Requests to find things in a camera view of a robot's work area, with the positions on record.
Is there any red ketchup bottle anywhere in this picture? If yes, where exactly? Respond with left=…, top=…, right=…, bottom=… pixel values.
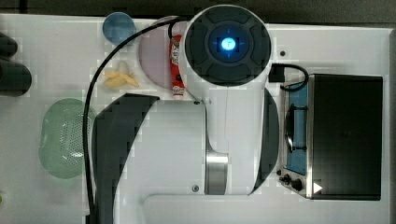
left=169, top=35, right=185, bottom=99

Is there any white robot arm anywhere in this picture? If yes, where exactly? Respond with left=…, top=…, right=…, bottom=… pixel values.
left=91, top=5, right=278, bottom=224

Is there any purple round plate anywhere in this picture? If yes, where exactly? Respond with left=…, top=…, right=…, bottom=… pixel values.
left=138, top=25, right=172, bottom=90

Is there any peeled banana toy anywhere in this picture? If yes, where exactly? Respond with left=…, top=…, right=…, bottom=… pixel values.
left=103, top=61, right=139, bottom=88

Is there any blue cup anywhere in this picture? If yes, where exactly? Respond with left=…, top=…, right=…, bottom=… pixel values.
left=102, top=12, right=136, bottom=45

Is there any silver toaster oven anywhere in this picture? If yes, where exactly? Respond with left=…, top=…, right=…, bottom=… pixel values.
left=277, top=74, right=383, bottom=201

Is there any green perforated colander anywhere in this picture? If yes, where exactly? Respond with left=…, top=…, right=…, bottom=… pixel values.
left=38, top=98, right=85, bottom=179

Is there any black pan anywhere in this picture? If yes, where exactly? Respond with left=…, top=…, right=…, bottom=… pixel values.
left=0, top=60, right=32, bottom=97

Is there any black cylinder container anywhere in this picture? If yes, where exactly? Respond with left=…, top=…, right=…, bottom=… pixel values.
left=0, top=33, right=18, bottom=57

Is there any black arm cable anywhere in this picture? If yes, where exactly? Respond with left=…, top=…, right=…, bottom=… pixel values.
left=81, top=17, right=188, bottom=218

